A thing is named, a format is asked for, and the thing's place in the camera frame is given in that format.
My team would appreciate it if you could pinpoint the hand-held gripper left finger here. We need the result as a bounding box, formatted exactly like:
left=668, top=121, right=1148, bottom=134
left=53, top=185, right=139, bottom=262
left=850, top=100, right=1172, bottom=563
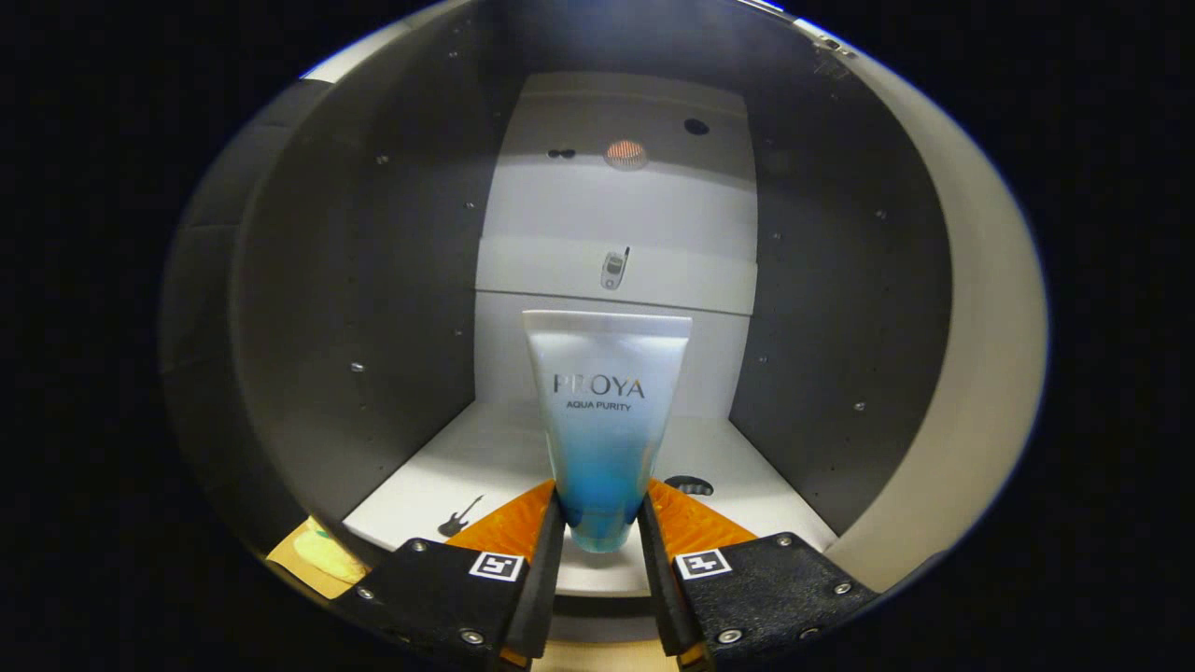
left=331, top=481, right=568, bottom=672

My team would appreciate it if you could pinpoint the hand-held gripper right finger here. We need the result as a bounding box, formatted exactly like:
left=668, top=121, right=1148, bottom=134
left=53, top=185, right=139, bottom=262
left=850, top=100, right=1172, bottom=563
left=638, top=479, right=879, bottom=672

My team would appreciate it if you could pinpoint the white blue cosmetic tube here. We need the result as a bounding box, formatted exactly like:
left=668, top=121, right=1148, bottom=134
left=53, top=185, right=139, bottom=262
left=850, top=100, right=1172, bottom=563
left=521, top=310, right=694, bottom=553

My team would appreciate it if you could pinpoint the yellow plush toy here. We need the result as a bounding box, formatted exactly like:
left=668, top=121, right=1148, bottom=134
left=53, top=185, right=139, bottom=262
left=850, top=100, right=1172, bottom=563
left=297, top=521, right=371, bottom=576

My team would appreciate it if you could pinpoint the grey cabinet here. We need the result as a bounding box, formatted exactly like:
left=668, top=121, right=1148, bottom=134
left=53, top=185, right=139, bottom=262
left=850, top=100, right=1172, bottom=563
left=159, top=0, right=953, bottom=645

